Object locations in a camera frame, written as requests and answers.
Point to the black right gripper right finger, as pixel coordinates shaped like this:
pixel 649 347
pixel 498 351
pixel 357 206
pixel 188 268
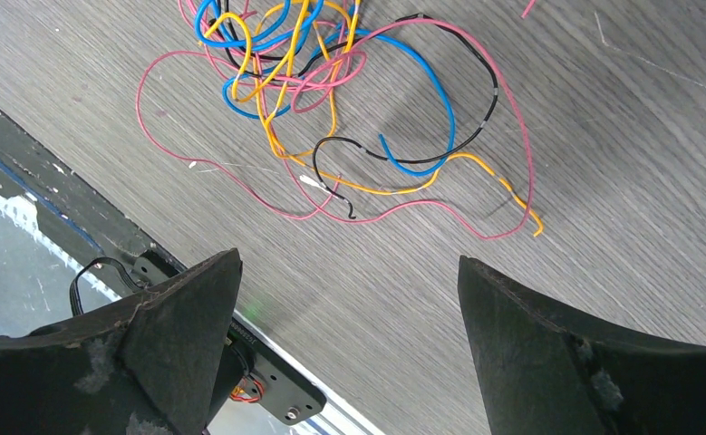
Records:
pixel 545 367

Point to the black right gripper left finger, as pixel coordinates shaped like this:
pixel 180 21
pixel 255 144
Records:
pixel 145 364

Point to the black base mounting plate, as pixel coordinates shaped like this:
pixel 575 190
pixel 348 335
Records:
pixel 257 390

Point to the white slotted cable duct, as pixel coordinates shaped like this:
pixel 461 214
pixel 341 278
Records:
pixel 28 256

